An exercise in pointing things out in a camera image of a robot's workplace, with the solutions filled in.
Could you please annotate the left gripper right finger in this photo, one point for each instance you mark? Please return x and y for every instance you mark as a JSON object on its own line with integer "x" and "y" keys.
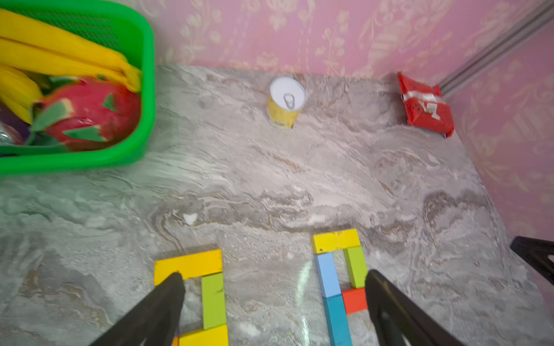
{"x": 398, "y": 320}

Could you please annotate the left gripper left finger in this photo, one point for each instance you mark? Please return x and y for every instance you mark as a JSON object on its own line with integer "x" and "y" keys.
{"x": 154, "y": 320}

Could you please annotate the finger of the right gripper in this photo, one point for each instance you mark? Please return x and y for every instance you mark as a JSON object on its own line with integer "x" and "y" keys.
{"x": 537, "y": 253}

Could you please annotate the red block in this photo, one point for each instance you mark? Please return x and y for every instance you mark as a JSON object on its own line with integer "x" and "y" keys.
{"x": 354, "y": 300}

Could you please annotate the teal block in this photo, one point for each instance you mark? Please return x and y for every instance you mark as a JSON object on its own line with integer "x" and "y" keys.
{"x": 337, "y": 321}

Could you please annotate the lime green block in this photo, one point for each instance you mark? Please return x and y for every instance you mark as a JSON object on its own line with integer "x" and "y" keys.
{"x": 213, "y": 300}
{"x": 356, "y": 265}

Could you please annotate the small yellow block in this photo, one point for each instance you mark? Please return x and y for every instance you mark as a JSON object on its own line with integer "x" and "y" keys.
{"x": 217, "y": 336}

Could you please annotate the light blue block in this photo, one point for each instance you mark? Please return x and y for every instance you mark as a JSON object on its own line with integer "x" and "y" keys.
{"x": 327, "y": 275}

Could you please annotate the long yellow block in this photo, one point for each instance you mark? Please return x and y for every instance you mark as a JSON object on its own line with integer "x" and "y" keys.
{"x": 189, "y": 266}

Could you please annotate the yellow-green long block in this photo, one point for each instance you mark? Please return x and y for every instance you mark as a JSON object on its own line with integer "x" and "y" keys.
{"x": 334, "y": 241}

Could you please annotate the red snack bag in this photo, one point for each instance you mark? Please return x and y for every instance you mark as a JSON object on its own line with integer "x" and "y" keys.
{"x": 425, "y": 106}

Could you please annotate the red dragon fruit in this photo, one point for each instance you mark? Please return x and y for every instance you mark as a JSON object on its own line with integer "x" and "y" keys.
{"x": 83, "y": 114}

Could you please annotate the purple snack packet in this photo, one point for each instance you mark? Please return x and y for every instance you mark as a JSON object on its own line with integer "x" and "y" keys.
{"x": 14, "y": 131}

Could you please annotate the yellow paper cup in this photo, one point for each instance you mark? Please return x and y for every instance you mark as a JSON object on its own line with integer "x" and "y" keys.
{"x": 286, "y": 100}

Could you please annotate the yellow banana bunch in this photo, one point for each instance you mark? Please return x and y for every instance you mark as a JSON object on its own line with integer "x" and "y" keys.
{"x": 29, "y": 45}

